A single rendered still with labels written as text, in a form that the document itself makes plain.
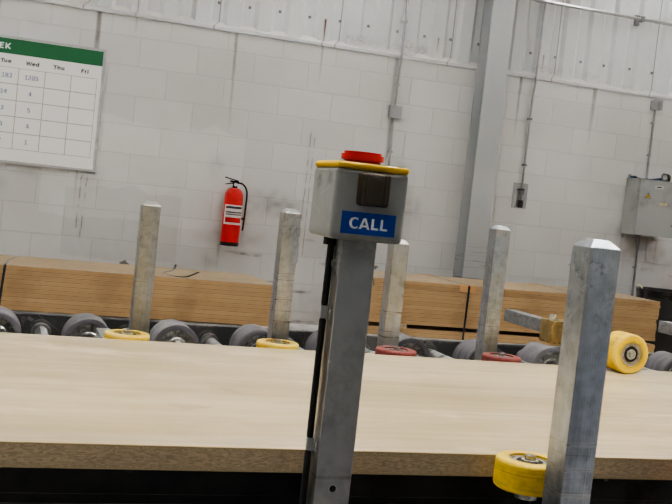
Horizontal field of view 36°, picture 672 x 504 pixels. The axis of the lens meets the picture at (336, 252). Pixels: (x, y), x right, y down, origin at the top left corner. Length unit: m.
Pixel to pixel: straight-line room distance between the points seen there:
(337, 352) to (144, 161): 7.23
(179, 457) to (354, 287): 0.32
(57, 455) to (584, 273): 0.58
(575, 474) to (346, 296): 0.31
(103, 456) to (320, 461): 0.28
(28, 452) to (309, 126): 7.39
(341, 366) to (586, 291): 0.26
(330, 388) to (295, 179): 7.45
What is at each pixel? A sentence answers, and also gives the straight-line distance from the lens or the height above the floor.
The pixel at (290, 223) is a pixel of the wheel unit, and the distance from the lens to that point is 2.05.
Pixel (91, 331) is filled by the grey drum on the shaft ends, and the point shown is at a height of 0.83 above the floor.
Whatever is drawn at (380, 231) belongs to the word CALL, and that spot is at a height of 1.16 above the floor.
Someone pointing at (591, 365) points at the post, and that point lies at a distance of 1.06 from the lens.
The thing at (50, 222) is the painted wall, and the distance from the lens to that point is 8.10.
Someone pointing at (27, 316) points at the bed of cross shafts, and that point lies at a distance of 2.53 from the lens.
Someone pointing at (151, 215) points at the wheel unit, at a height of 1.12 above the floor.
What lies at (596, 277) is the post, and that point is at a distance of 1.05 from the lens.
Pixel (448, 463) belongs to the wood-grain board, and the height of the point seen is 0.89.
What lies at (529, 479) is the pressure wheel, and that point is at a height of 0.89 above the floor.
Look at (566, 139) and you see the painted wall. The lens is 9.35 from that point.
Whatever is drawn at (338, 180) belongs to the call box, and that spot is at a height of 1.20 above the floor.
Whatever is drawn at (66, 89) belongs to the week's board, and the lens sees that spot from 8.09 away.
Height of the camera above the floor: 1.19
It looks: 3 degrees down
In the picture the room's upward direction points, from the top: 6 degrees clockwise
